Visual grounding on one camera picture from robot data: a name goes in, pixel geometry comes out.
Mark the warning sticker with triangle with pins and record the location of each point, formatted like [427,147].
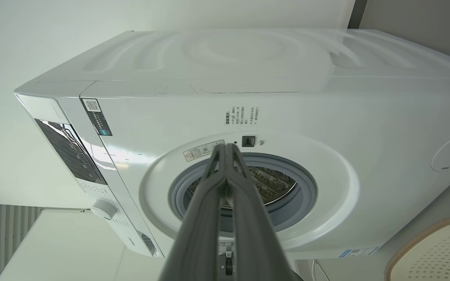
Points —
[201,151]

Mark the black glossy control display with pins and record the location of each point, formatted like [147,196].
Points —
[72,152]

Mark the blue white energy label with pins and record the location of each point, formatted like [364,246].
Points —
[358,252]

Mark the black square door latch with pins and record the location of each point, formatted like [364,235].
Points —
[248,141]

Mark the dark baseboard strip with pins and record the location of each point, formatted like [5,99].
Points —
[357,13]

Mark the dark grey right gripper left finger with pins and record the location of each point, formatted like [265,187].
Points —
[197,234]

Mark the cream woven laundry basket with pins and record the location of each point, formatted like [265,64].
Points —
[436,253]

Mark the stainless steel washing machine drum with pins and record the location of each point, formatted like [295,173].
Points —
[274,185]

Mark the QR code label sticker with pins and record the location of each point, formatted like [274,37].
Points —
[96,115]

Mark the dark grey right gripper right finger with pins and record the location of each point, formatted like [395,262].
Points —
[256,234]

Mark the white front-load washing machine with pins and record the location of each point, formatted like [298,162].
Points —
[326,117]

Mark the white round control knob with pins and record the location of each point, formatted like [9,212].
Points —
[103,209]

